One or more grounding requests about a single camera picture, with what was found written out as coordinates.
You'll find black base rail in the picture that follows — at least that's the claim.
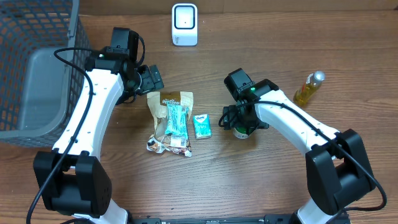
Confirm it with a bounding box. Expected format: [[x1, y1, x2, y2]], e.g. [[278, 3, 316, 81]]
[[129, 214, 300, 224]]

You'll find white barcode scanner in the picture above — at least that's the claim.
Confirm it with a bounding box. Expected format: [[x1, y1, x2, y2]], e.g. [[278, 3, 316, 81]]
[[172, 3, 198, 47]]

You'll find grey plastic mesh basket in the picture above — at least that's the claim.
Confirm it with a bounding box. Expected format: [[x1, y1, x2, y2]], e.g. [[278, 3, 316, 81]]
[[1, 0, 90, 147]]

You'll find green lid jar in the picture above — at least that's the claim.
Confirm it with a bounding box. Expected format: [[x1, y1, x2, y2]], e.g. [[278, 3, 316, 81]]
[[232, 128, 249, 139]]

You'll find teal snack bar wrapper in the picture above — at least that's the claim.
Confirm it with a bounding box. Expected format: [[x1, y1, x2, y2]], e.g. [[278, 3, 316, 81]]
[[165, 104, 189, 139]]

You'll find yellow liquid bottle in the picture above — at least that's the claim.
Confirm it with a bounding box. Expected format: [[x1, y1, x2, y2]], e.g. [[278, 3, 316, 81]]
[[293, 71, 325, 107]]

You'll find brown snack pouch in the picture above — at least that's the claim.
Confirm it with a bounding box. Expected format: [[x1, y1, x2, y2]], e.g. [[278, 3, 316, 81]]
[[146, 91, 193, 157]]

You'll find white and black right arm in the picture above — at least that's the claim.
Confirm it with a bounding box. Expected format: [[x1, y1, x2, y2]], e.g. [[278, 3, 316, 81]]
[[219, 68, 376, 223]]

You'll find teal tissue pack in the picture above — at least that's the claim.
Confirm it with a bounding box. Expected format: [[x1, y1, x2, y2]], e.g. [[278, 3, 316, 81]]
[[193, 114, 212, 139]]

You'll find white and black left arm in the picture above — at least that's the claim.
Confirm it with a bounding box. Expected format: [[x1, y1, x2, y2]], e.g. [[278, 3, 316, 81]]
[[26, 27, 164, 223]]

